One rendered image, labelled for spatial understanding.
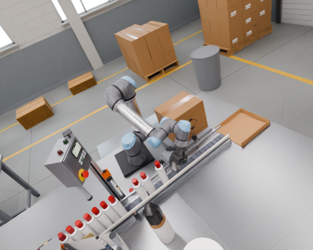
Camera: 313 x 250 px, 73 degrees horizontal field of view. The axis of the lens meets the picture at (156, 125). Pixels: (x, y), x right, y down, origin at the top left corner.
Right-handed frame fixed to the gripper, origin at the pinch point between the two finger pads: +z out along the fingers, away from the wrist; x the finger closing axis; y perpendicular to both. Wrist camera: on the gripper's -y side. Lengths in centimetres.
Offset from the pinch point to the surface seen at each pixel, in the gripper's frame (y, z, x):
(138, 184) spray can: 2.2, 2.3, -26.7
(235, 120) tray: -8, -25, 64
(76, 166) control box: -2, -17, -61
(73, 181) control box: 0, -9, -62
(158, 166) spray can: 1.8, -7.1, -13.6
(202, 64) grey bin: -155, -46, 162
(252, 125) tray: 5, -27, 66
